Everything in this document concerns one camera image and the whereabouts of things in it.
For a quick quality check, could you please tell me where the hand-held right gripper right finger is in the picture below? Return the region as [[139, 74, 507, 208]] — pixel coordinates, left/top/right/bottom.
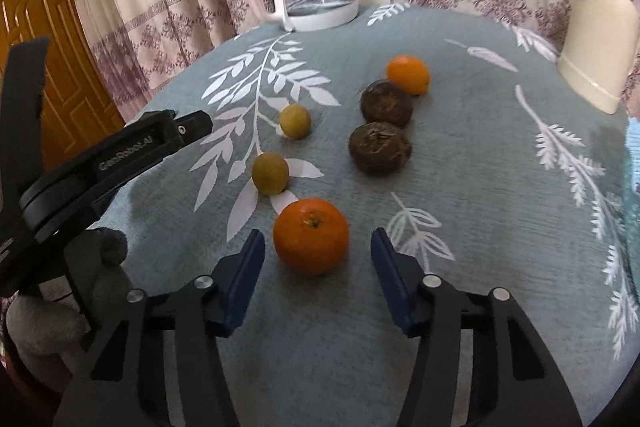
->
[[370, 227, 583, 427]]

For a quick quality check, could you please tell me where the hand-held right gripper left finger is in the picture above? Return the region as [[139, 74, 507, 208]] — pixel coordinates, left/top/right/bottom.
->
[[52, 228, 267, 427]]

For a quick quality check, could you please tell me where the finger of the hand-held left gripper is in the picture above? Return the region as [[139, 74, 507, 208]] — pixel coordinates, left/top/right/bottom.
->
[[174, 109, 213, 148], [0, 36, 52, 208]]

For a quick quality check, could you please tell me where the large orange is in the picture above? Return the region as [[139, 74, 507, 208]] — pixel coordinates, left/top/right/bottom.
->
[[273, 198, 350, 276]]

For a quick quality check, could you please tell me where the yellow-green longan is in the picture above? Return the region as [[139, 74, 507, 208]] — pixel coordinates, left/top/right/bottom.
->
[[251, 152, 290, 196], [278, 103, 312, 139]]

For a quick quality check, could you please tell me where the dark brown water chestnut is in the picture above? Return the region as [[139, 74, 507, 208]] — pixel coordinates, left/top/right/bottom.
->
[[360, 80, 414, 128], [348, 122, 413, 174]]

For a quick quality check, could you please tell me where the small round orange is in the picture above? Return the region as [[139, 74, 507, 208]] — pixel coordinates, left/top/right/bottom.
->
[[386, 55, 431, 96]]

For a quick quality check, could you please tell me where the light blue lattice basket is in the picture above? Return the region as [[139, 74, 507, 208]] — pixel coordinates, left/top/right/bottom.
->
[[621, 117, 640, 238]]

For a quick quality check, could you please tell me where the person's left hand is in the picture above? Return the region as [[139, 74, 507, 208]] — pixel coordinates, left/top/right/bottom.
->
[[6, 229, 132, 356]]

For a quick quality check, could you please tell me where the brown wooden door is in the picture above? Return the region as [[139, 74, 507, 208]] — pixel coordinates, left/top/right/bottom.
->
[[0, 0, 126, 172]]

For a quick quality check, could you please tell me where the grey leaf-print tablecloth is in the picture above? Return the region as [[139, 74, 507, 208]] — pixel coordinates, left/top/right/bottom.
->
[[95, 4, 640, 427]]

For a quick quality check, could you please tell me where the cream thermos flask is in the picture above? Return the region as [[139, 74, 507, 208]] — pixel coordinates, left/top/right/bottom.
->
[[556, 0, 638, 115]]

